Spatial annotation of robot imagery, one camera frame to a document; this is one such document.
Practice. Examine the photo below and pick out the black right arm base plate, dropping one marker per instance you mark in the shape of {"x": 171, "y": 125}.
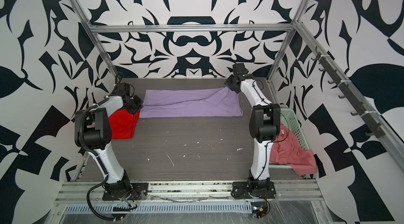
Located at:
{"x": 253, "y": 189}

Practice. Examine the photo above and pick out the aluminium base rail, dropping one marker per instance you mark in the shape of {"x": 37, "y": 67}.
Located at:
{"x": 204, "y": 190}

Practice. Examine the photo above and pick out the purple t shirt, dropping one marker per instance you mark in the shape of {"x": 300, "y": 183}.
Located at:
{"x": 218, "y": 102}

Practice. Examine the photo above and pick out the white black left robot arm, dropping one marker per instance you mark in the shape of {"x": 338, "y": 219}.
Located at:
{"x": 93, "y": 133}

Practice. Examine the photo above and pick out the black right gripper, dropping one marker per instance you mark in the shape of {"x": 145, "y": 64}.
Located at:
{"x": 228, "y": 83}

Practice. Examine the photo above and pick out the mint green plastic basket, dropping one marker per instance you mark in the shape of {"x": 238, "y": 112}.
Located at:
{"x": 289, "y": 119}

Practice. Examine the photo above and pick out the aluminium frame back crossbar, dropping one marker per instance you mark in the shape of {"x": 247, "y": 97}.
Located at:
{"x": 190, "y": 28}

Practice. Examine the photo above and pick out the pink t shirt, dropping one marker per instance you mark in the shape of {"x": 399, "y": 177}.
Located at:
{"x": 287, "y": 151}

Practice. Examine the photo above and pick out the black hook rail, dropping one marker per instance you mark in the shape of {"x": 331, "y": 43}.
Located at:
{"x": 351, "y": 93}

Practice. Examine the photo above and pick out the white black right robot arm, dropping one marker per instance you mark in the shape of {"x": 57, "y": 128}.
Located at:
{"x": 264, "y": 123}

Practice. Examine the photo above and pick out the white slotted cable duct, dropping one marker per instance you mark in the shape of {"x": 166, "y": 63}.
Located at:
{"x": 195, "y": 207}

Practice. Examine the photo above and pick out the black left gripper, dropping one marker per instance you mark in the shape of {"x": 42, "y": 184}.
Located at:
{"x": 140, "y": 105}

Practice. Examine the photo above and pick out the aluminium frame post left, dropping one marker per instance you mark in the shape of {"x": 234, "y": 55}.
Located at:
{"x": 78, "y": 9}

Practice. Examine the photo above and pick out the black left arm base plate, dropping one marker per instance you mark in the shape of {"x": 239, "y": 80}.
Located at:
{"x": 132, "y": 190}

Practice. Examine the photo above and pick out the red folded t shirt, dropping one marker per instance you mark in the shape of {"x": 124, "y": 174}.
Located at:
{"x": 123, "y": 124}

